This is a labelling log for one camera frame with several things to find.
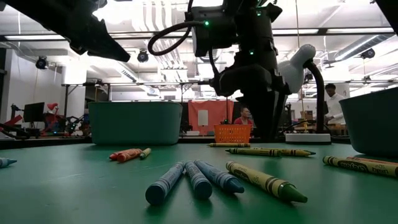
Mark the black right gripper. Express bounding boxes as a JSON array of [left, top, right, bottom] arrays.
[[214, 46, 290, 143]]

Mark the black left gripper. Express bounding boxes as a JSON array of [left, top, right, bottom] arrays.
[[46, 0, 131, 62]]

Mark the yellow crayon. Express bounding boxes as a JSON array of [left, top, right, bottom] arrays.
[[322, 155, 398, 179], [207, 142, 251, 148], [273, 149, 313, 157]]

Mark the person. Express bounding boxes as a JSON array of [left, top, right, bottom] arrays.
[[324, 83, 346, 126], [233, 106, 254, 126]]

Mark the orange mesh basket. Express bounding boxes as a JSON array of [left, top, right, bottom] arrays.
[[213, 124, 252, 144]]

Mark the orange red banner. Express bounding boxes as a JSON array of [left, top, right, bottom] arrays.
[[188, 100, 234, 136]]

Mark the white sheet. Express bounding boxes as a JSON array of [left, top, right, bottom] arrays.
[[198, 110, 209, 127]]

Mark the white desk lamp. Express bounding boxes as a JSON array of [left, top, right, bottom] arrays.
[[278, 43, 332, 144]]

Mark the teal plastic bin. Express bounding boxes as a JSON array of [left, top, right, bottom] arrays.
[[88, 101, 183, 146]]

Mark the black monitor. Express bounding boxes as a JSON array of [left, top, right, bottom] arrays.
[[23, 101, 45, 123]]

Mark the grey blue plastic bin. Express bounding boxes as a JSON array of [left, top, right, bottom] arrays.
[[338, 86, 398, 158]]

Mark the orange crayon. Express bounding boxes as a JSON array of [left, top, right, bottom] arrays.
[[117, 148, 143, 163]]

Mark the green table mat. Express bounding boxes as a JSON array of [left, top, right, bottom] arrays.
[[0, 142, 398, 224]]

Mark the light blue crayon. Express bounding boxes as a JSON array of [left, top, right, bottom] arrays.
[[0, 157, 18, 169]]

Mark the black light bar frame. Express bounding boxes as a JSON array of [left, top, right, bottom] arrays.
[[0, 27, 398, 43]]

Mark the black table frame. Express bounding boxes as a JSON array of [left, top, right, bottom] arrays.
[[0, 136, 352, 151]]

